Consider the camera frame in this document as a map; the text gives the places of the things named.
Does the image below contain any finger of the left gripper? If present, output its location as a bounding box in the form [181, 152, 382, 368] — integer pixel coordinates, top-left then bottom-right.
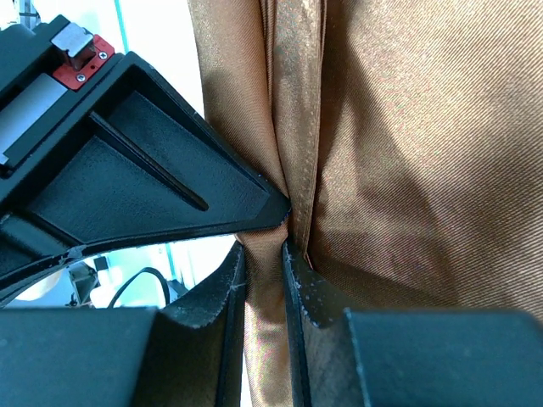
[1, 245, 103, 308]
[1, 53, 290, 272]

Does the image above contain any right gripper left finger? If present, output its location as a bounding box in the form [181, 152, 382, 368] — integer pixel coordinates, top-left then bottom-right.
[1, 244, 245, 406]

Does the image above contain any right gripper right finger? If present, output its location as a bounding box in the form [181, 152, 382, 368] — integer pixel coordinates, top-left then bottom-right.
[282, 241, 542, 406]

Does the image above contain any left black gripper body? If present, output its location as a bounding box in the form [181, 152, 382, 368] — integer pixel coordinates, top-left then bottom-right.
[1, 15, 124, 178]

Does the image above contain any orange cloth napkin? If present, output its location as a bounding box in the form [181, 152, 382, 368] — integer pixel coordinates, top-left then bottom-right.
[188, 1, 542, 406]

